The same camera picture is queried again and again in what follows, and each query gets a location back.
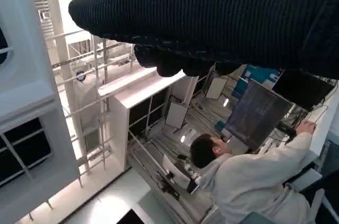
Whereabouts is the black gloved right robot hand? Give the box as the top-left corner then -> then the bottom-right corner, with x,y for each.
68,0 -> 339,79

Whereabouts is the white square light panel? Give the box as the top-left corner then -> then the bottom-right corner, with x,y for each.
164,101 -> 189,130
206,76 -> 228,100

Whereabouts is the blue poster board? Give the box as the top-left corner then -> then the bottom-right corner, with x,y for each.
234,64 -> 280,97

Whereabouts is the lit computer monitor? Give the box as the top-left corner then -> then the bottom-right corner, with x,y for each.
225,79 -> 293,150

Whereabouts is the small teal box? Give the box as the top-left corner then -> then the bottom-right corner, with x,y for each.
213,120 -> 228,132

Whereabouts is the black computer monitor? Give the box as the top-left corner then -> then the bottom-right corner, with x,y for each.
272,69 -> 334,111

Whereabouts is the white framed window block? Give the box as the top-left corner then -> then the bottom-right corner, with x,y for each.
97,67 -> 198,176

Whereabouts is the white desk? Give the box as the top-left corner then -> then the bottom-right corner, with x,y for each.
304,86 -> 339,157

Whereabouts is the person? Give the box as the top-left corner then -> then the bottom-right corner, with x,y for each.
190,120 -> 317,224

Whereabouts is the white pillar with dark panes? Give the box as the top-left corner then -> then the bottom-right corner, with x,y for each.
0,0 -> 80,224

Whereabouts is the grey office chair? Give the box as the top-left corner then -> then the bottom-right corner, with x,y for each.
238,171 -> 339,224

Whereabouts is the black panel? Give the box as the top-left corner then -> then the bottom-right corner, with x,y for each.
116,209 -> 145,224

